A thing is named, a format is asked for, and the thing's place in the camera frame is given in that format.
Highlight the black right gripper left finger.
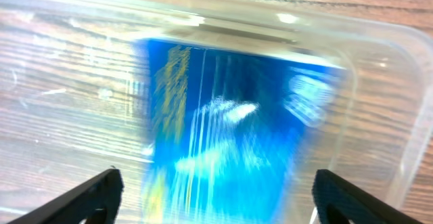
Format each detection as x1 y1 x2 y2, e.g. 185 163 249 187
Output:
9 169 124 224

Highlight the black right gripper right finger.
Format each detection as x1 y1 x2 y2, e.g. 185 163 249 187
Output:
312 169 422 224

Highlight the clear plastic container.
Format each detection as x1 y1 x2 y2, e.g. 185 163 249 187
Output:
1 0 432 223

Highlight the blue small box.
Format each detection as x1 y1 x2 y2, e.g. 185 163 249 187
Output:
136 38 344 223

